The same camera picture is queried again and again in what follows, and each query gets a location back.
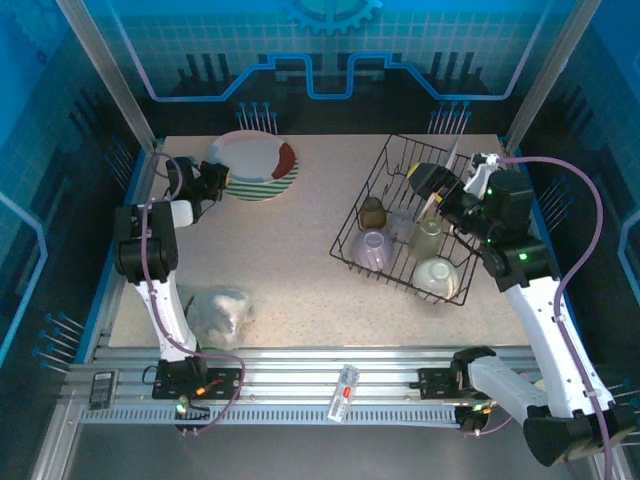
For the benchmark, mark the pale green textured cup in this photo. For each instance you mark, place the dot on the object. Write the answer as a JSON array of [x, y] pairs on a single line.
[[425, 237]]

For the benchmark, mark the plate with pastel patches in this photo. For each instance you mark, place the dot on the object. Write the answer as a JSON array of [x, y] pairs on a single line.
[[250, 155]]

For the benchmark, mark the clear bluish cup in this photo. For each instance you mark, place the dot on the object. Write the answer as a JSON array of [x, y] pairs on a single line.
[[401, 225]]

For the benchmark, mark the plate with green stripes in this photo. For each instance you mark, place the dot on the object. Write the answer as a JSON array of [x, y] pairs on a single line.
[[265, 191]]

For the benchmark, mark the amber textured cup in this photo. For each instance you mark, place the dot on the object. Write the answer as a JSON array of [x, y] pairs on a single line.
[[373, 212]]

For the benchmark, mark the pale green ceramic bowl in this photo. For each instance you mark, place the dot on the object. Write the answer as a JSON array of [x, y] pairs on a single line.
[[435, 277]]

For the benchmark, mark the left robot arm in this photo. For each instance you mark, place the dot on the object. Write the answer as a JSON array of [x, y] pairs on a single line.
[[165, 310]]

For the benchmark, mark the crumpled clear plastic bag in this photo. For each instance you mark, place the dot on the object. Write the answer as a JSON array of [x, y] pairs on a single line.
[[225, 315]]

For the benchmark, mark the clear tag with red label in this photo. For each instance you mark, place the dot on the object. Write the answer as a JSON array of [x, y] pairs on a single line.
[[344, 395]]

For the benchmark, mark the small black device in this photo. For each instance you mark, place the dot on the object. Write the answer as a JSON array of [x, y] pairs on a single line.
[[103, 387]]

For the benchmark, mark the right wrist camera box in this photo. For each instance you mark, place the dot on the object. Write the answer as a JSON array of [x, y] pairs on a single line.
[[482, 172]]

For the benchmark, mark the aluminium frame post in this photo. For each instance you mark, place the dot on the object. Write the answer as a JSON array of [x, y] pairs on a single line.
[[545, 80], [115, 80]]

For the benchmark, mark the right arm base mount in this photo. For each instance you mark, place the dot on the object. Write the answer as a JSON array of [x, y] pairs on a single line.
[[435, 385]]

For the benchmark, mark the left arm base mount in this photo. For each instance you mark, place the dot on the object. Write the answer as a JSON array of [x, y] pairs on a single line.
[[225, 387]]

